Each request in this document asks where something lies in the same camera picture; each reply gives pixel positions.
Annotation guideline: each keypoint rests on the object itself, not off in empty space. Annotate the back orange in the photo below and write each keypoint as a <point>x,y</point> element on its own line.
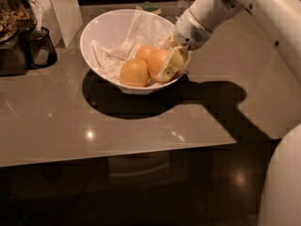
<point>145,51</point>

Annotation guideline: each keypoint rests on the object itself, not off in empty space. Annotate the white bowl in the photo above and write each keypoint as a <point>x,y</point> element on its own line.
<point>108,29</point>

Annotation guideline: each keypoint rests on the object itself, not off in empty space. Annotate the black tray stand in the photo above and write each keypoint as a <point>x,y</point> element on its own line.
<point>13,58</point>

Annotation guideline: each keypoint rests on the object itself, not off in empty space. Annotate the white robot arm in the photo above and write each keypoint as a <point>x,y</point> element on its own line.
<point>258,43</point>

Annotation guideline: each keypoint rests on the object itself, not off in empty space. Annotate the clear plastic bag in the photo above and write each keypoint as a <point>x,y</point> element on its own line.
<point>122,52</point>

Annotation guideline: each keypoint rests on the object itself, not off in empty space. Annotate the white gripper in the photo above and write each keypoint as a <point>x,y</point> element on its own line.
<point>187,32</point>

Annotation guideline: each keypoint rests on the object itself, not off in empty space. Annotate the front left orange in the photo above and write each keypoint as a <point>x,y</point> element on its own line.
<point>134,73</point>

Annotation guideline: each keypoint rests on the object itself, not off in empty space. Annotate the white spoon handle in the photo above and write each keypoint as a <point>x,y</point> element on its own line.
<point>39,15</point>

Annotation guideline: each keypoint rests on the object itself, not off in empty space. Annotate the green yellow sponge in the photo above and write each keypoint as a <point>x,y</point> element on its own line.
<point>149,7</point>

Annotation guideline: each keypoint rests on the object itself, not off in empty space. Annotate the large orange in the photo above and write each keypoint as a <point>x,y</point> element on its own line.
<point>155,63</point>

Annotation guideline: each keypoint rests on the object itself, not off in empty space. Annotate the white board panel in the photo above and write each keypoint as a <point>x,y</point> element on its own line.
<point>63,19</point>

